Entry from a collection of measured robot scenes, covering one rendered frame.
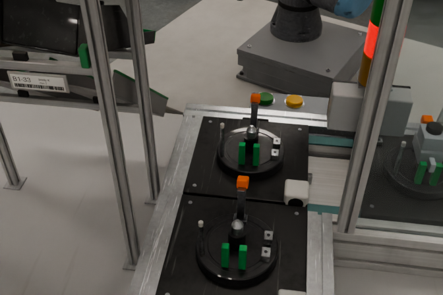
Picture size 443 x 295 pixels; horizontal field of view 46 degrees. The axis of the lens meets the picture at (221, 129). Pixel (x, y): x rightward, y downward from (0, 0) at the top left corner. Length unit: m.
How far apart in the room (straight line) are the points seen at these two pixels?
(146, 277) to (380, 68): 0.51
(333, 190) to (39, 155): 0.69
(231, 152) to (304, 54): 0.48
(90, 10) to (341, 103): 0.39
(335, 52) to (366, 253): 0.64
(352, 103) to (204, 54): 0.86
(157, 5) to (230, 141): 2.83
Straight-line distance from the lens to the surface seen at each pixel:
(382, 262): 1.07
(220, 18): 1.82
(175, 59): 1.60
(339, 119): 0.84
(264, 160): 1.05
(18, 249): 1.14
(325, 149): 1.18
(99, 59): 0.73
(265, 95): 1.25
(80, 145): 1.32
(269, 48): 1.47
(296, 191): 1.00
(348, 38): 1.56
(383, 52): 0.74
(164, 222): 0.99
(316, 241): 0.97
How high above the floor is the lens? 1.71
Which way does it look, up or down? 40 degrees down
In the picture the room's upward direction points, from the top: straight up
